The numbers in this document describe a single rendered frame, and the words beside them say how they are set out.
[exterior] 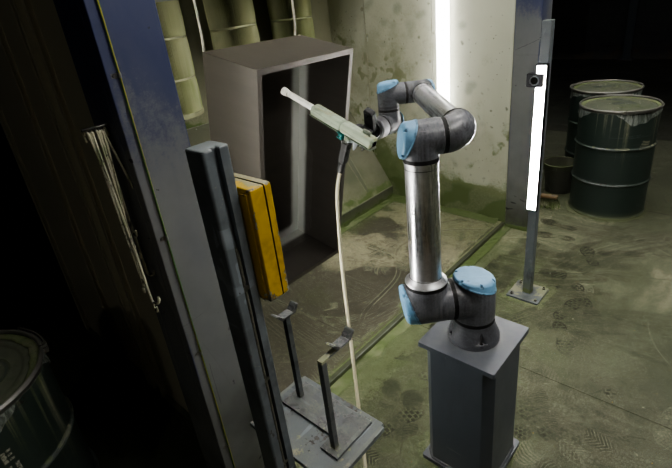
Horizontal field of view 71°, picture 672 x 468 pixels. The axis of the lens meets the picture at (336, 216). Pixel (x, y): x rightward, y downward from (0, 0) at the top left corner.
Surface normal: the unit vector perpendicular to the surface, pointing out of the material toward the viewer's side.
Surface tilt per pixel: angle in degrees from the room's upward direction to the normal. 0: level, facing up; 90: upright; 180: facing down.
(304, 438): 0
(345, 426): 0
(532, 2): 90
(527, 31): 90
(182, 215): 90
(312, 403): 0
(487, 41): 90
